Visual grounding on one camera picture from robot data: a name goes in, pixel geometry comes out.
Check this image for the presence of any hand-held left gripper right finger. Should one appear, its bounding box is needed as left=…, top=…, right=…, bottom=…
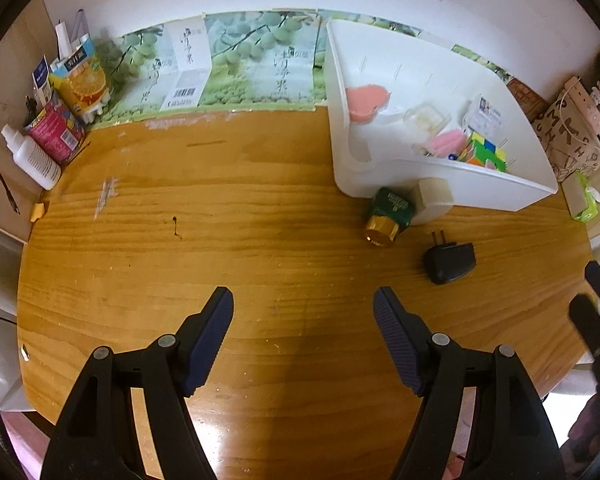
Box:
left=372, top=286, right=566, bottom=480

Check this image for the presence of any pink printed can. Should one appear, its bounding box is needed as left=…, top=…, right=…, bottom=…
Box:
left=22, top=92, right=87, bottom=166

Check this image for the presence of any blue white small box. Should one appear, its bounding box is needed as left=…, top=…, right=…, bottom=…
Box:
left=32, top=55, right=61, bottom=108

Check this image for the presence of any white square jar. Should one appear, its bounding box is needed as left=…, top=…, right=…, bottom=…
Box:
left=412, top=177, right=453, bottom=226

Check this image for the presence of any green bottle with gold cap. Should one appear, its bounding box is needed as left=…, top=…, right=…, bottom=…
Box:
left=362, top=186, right=416, bottom=247

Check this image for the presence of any black charger plug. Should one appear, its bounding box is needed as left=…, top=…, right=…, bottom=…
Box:
left=422, top=230, right=477, bottom=286

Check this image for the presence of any brown cartoon cardboard panel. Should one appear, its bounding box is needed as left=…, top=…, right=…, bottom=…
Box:
left=505, top=77, right=548, bottom=121

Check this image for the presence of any colourful puzzle cube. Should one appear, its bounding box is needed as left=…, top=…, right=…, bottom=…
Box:
left=457, top=130, right=508, bottom=172

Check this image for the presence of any orange juice carton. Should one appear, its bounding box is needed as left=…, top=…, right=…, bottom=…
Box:
left=50, top=34, right=113, bottom=121

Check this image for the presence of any clear cloud-print box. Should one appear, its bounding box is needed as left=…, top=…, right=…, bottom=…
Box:
left=402, top=101, right=452, bottom=141

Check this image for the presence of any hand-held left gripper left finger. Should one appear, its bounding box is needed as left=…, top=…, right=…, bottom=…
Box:
left=40, top=286, right=235, bottom=480

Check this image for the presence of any white spray bottle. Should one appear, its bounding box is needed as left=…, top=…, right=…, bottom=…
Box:
left=1, top=125, right=62, bottom=191

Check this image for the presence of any grape-print cardboard panel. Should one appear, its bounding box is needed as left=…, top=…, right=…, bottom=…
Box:
left=97, top=7, right=513, bottom=123

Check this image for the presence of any patterned paper bag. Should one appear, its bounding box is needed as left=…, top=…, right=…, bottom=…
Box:
left=530, top=87, right=600, bottom=183

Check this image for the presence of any pink heart-shaped compact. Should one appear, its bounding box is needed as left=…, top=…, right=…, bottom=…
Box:
left=344, top=84, right=392, bottom=123

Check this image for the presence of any white plastic storage bin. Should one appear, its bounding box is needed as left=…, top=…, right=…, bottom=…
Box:
left=326, top=20, right=558, bottom=212

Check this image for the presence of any green tissue pack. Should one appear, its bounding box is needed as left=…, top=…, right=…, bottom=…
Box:
left=569, top=170, right=600, bottom=223

